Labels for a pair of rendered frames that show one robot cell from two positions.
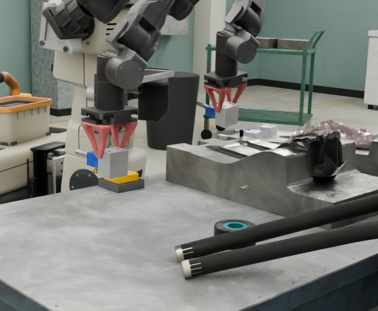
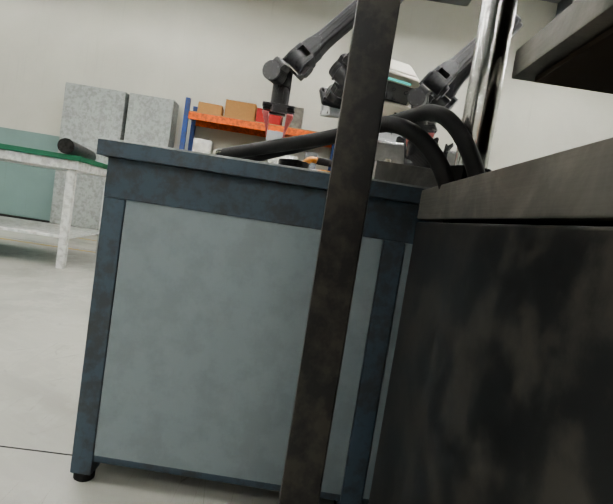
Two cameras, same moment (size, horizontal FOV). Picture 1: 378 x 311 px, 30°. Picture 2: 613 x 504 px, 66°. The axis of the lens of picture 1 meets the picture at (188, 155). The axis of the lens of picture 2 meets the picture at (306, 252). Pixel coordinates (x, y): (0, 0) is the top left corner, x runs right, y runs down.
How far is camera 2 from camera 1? 1.23 m
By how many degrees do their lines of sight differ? 45
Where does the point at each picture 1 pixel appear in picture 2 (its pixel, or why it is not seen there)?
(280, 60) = not seen: outside the picture
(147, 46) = (300, 63)
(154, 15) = (311, 44)
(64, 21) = (328, 94)
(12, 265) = not seen: hidden behind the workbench
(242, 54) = (413, 98)
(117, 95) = (278, 93)
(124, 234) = not seen: hidden behind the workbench
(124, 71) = (267, 67)
